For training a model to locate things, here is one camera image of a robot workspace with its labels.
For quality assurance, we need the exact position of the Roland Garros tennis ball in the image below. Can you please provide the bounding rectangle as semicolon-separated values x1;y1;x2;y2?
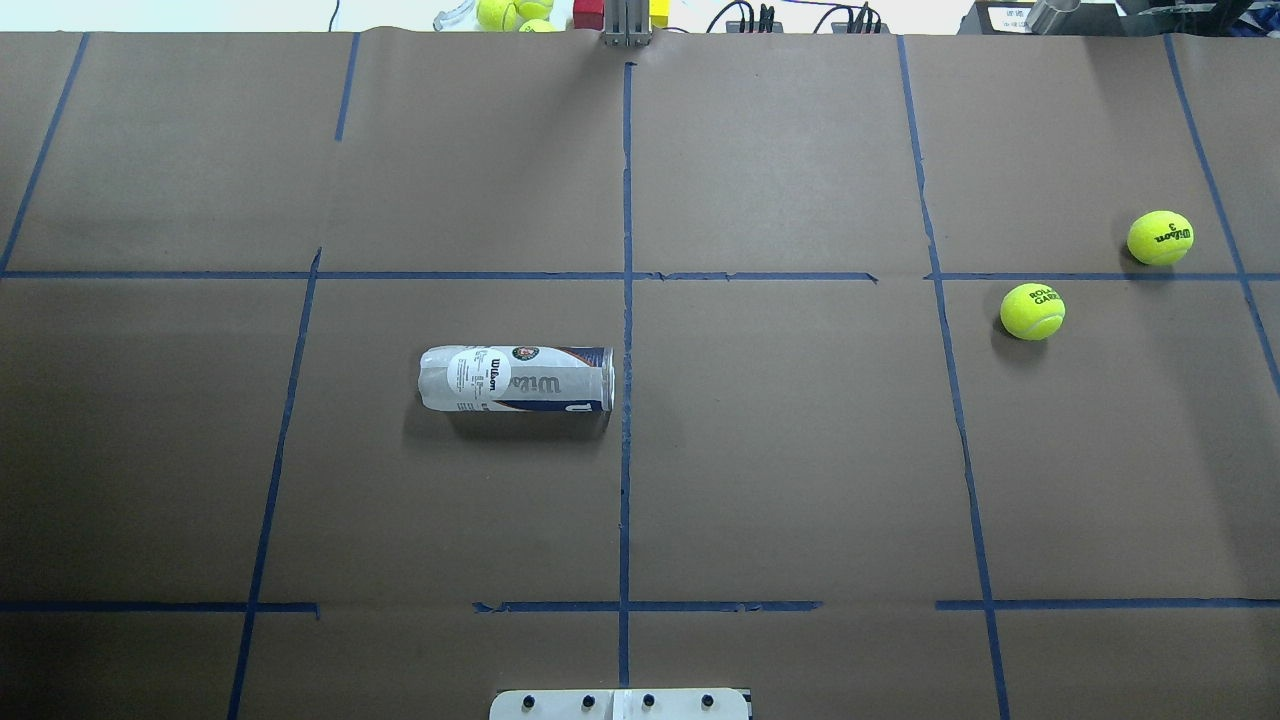
998;283;1066;341

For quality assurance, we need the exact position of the clear plastic can lid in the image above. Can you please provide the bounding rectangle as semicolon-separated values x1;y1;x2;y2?
431;0;477;32

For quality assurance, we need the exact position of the yellow cube block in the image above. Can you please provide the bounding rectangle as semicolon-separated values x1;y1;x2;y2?
648;0;671;28

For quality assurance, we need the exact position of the clear tennis ball can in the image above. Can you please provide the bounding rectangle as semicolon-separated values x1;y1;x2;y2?
417;345;614;413

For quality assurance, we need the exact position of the red cube block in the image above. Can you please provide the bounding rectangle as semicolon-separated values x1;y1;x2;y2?
571;0;605;31

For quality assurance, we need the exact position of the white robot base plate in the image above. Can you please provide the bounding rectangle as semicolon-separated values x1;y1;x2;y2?
489;687;754;719

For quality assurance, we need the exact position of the Wilson 3 tennis ball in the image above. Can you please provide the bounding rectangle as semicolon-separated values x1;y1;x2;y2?
1126;210;1196;266

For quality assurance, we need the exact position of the spare yellow tennis ball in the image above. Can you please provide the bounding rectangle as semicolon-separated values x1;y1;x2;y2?
475;0;521;32

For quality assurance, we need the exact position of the aluminium frame post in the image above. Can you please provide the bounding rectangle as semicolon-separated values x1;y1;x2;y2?
602;0;653;47

